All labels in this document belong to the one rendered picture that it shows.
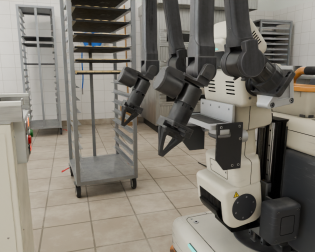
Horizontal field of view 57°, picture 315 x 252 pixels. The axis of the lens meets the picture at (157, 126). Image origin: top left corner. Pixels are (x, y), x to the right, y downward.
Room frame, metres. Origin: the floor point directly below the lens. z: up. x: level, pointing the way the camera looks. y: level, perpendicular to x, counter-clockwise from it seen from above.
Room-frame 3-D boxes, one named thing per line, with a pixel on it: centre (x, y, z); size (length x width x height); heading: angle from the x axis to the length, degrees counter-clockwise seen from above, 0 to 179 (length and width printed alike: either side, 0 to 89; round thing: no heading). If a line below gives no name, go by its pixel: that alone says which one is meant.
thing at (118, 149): (2.52, 0.32, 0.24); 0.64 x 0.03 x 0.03; 21
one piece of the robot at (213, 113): (1.06, -0.20, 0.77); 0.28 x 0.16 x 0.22; 20
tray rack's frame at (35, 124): (4.46, 1.76, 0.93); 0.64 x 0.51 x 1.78; 20
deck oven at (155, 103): (4.96, -0.58, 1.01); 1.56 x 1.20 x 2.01; 107
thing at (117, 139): (2.52, 0.32, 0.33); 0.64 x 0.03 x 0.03; 21
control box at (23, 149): (0.99, 0.47, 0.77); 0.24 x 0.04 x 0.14; 20
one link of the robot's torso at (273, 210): (1.04, -0.34, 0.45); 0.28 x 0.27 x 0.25; 20
